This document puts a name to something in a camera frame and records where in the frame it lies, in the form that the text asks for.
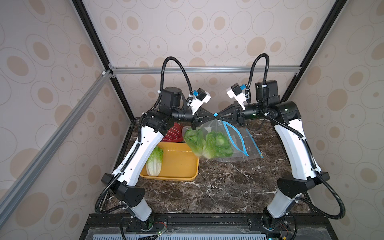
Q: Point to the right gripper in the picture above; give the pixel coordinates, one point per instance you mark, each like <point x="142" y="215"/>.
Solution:
<point x="238" y="114"/>

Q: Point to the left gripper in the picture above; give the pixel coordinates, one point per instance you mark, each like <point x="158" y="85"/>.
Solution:
<point x="200" y="120"/>

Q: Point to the clear zipper bag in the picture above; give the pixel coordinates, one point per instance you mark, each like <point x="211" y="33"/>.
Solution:
<point x="243" y="143"/>

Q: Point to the chinese cabbage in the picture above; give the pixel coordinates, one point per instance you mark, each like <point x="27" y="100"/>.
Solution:
<point x="154" y="162"/>
<point x="195" y="140"/>
<point x="217" y="146"/>

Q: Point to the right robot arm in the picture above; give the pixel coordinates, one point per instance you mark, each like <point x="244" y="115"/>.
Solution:
<point x="287" y="123"/>

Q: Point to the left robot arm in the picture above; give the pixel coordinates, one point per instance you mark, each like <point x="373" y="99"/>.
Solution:
<point x="171" y="106"/>

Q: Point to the red silver toaster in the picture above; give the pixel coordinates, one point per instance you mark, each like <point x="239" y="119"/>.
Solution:
<point x="174" y="134"/>

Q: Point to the yellow tray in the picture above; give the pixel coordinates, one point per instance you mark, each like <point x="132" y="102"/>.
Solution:
<point x="179" y="163"/>

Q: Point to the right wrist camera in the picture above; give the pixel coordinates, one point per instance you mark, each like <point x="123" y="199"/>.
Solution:
<point x="237" y="92"/>

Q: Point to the horizontal aluminium rail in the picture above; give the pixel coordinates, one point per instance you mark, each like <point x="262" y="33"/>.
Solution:
<point x="204" y="70"/>

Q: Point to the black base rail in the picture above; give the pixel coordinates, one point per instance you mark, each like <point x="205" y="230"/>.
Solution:
<point x="307" y="226"/>

